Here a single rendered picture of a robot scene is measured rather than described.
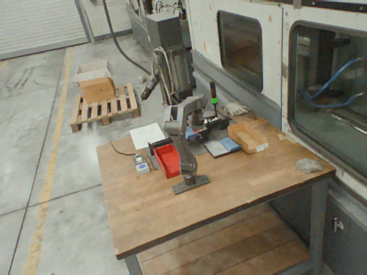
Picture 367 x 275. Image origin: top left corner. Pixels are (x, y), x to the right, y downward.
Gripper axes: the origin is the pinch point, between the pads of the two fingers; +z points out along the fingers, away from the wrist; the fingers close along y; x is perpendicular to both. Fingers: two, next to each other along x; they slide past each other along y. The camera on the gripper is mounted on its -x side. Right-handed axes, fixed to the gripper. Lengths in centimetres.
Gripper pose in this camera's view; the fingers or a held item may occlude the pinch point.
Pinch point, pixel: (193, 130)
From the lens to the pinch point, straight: 175.3
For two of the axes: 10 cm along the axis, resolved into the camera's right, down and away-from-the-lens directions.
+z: -0.8, 5.6, 8.3
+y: -3.2, -8.0, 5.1
